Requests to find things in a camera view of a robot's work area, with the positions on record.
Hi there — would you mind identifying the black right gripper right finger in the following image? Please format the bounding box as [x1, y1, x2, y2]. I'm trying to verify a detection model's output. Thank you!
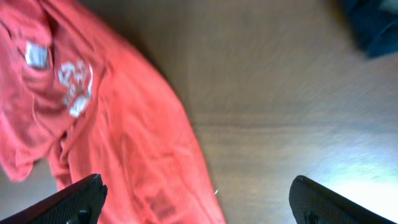
[289, 175, 395, 224]

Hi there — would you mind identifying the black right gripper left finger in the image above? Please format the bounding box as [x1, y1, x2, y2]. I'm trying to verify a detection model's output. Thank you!
[1, 174, 108, 224]

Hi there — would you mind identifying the navy blue folded garment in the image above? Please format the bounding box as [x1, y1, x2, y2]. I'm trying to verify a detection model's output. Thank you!
[340, 0, 397, 58]

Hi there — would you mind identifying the red orange t-shirt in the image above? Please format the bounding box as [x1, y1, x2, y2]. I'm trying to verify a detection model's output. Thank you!
[1, 0, 225, 223]

